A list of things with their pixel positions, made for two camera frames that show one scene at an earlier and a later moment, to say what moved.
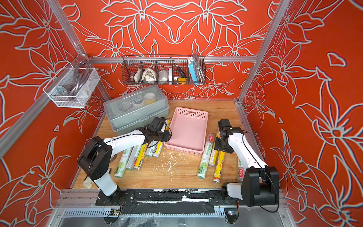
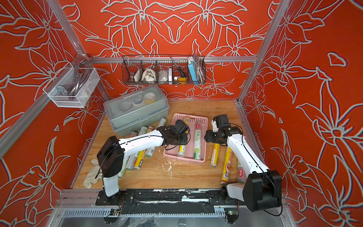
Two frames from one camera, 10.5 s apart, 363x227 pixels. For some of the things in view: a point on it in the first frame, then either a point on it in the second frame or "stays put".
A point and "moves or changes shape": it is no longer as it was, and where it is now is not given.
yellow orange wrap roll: x=220 y=161 → x=227 y=166
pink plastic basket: x=188 y=128 moves or changes shape
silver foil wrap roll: x=150 y=151 stays put
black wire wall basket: x=163 y=69 stays put
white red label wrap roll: x=240 y=170 stays put
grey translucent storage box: x=132 y=110 stays put
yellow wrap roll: x=168 y=121 → x=182 y=148
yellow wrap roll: x=213 y=159 stays put
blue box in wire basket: x=192 y=66 stays put
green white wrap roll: x=202 y=171 → x=197 y=152
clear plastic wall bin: x=73 y=88 stays put
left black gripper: x=167 y=138 → x=186 y=139
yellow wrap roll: x=139 y=161 stays put
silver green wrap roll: x=130 y=165 stays put
